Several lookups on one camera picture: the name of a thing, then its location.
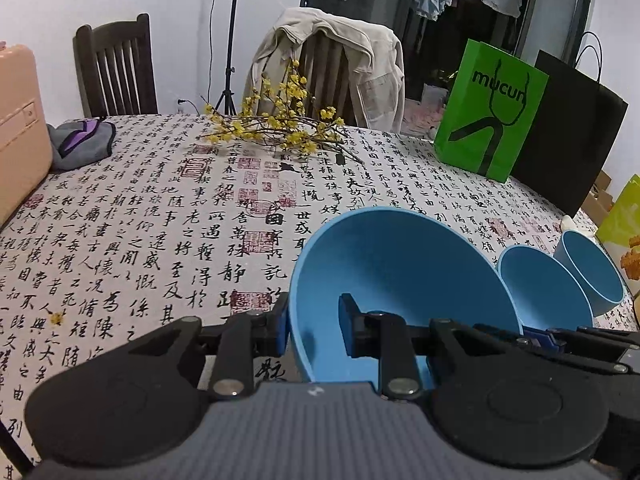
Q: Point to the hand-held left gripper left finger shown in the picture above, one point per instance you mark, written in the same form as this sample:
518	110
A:
280	325

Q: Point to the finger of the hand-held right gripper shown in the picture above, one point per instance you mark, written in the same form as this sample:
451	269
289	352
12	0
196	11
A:
540	340
575	360

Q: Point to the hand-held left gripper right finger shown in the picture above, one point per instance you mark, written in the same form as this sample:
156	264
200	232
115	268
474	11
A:
350	327

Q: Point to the blue bowl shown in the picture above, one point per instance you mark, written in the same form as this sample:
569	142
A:
545	295
595	270
400	270

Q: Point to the small white crumpled tissue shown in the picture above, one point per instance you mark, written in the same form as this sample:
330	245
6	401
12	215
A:
570	222

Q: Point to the yellow-green gift bag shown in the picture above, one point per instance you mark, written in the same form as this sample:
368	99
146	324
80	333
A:
622	230

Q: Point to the yellow blossom branch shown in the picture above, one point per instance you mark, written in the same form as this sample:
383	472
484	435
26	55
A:
280	122

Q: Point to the black paper bag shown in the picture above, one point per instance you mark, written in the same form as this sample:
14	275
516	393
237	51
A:
570	135

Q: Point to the green paper bag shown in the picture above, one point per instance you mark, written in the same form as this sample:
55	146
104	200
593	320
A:
485	110

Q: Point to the beige jacket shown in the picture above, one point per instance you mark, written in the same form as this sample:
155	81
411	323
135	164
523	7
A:
370	75

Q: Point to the brown slatted wooden chair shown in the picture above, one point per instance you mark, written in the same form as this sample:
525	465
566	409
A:
325	75

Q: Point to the grey purple cloth pouch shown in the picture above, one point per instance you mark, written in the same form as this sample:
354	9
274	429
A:
80	142

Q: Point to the studio light on stand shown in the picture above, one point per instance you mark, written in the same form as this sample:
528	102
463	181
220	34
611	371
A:
232	35

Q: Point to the dark wooden chair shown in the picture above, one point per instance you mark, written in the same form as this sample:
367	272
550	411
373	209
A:
115	70

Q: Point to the beige pink suitcase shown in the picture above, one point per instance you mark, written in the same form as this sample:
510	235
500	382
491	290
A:
20	135

